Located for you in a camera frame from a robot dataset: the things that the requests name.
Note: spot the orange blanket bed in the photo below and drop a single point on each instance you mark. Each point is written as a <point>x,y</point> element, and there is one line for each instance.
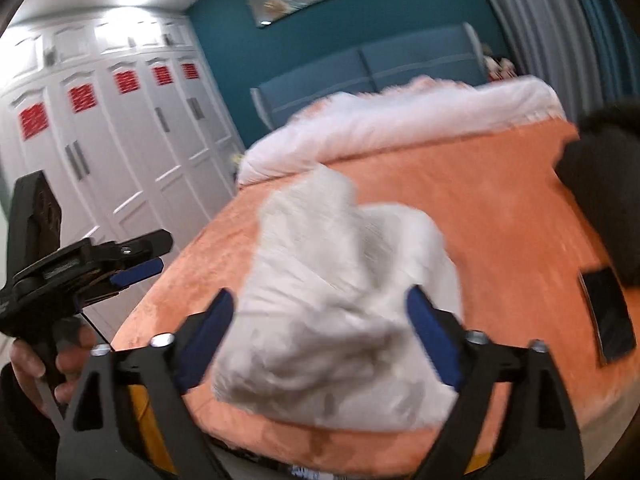
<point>500,210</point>

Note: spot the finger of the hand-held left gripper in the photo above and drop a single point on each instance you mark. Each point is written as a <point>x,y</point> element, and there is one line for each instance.
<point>147,244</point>
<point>137,272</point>

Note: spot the dark cloth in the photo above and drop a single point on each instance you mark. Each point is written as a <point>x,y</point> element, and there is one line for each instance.
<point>605,185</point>

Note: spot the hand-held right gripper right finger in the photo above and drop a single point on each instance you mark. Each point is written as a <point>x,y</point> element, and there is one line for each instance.
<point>432,345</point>

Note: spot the stuffed toy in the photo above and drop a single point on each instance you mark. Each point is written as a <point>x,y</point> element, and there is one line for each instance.
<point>499,67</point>

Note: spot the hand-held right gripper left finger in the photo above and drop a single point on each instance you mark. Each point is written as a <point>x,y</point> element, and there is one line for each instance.
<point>210,340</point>

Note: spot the grey pleated curtain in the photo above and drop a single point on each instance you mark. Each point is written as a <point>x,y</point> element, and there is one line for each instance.
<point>550,20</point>

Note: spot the pink duvet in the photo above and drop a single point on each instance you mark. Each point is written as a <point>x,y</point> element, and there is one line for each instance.
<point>400,115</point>

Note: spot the black smartphone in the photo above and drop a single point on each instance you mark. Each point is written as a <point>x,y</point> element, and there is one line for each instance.
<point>607,317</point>

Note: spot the blue upholstered headboard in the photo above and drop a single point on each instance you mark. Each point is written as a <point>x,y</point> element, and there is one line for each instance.
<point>370,70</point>

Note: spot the person's left hand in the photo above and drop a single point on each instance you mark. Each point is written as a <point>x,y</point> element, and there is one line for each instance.
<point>70,360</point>

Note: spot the red paper door decoration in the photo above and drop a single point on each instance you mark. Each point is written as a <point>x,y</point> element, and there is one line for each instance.
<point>32,120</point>
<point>162,75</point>
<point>125,81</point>
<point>81,98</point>
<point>189,70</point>

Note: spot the beige quilted jacket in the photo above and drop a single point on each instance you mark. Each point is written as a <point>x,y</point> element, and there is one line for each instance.
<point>340,300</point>

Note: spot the white panelled wardrobe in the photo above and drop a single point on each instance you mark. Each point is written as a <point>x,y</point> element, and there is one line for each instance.
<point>125,160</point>

